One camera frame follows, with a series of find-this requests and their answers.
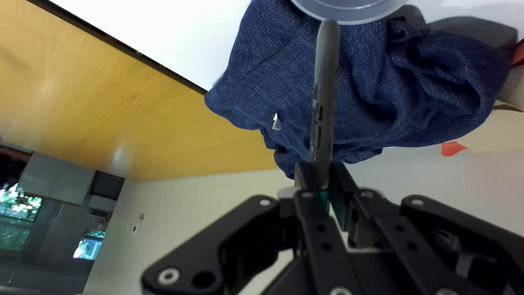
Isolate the navy blue cloth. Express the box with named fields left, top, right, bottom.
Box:
left=203, top=0, right=521, bottom=179

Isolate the white table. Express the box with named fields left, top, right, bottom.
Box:
left=51, top=0, right=524, bottom=94

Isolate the clear plastic cup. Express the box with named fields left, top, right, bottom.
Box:
left=288, top=0, right=411, bottom=27

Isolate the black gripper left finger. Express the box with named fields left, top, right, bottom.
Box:
left=139, top=163, right=364, bottom=295

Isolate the yellow wooden table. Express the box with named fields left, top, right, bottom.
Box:
left=0, top=0, right=277, bottom=186

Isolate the grey pen with green cap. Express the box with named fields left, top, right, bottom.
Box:
left=308, top=19, right=342, bottom=210

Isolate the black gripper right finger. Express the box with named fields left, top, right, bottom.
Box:
left=331, top=163, right=524, bottom=295

